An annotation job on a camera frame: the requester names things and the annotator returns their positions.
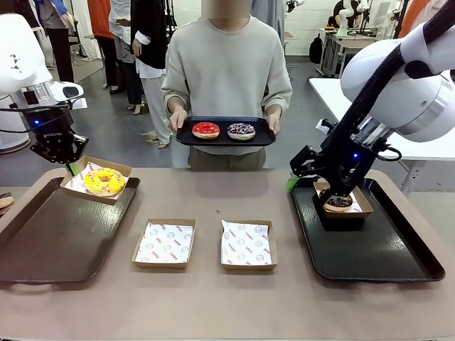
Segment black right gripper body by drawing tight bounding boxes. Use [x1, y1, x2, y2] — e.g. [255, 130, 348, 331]
[319, 136, 378, 195]

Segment hanging orange garment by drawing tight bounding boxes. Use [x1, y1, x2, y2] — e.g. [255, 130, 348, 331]
[400, 0, 433, 38]

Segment mannequin blue top black trousers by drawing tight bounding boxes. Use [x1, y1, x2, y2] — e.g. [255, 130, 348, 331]
[41, 0, 77, 85]

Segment mannequin grey hoodie black trousers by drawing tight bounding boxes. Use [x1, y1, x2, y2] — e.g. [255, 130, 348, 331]
[248, 0, 287, 49]

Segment dark brown handled tray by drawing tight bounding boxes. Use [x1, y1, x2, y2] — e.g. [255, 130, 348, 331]
[0, 175, 141, 294]

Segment brown kraft paper box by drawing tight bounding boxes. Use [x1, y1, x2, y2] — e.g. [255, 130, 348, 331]
[132, 218, 197, 270]
[59, 155, 133, 206]
[312, 180, 375, 220]
[220, 219, 279, 271]

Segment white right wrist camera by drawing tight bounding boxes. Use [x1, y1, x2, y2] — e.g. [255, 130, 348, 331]
[315, 119, 338, 135]

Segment person's right hand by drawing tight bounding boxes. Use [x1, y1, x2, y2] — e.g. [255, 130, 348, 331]
[169, 108, 188, 134]

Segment background work desk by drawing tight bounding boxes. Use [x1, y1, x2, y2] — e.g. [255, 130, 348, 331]
[318, 27, 380, 78]

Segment black handled tray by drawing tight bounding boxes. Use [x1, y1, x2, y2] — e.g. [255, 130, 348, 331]
[288, 176, 446, 289]

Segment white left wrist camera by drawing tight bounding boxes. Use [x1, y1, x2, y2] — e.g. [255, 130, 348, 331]
[53, 81, 85, 104]

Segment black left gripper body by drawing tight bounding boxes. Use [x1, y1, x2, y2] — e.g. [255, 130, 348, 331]
[25, 105, 75, 145]

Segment black serving tray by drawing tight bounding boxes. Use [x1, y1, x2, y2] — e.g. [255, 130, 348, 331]
[175, 116, 277, 148]

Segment mannequin grey apron dark trousers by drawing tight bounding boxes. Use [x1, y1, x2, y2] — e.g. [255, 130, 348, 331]
[108, 0, 133, 65]

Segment chocolate sprinkled donut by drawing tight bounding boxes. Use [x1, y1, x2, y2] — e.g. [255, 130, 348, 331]
[227, 122, 257, 141]

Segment mannequin black vest white trousers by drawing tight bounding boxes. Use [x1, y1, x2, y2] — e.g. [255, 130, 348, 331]
[129, 0, 172, 149]

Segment yellow sprinkled donut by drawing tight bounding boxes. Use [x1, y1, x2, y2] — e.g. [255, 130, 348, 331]
[83, 167, 127, 197]

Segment person's left hand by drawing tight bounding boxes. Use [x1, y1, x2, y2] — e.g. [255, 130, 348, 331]
[266, 108, 282, 136]

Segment red glazed donut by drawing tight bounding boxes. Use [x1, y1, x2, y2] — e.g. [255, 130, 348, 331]
[191, 121, 221, 141]

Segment white side table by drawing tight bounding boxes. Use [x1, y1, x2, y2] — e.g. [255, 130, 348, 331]
[308, 77, 455, 195]

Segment chocolate frosted donut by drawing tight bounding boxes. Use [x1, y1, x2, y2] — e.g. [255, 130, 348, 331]
[323, 191, 354, 214]

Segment black backpack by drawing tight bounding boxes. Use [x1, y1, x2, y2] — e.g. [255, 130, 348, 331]
[308, 33, 325, 65]

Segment person in light grey shirt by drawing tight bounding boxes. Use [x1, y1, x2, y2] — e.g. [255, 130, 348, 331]
[160, 0, 293, 171]

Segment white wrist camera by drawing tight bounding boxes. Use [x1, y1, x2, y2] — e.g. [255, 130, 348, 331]
[53, 81, 85, 104]
[315, 119, 338, 135]

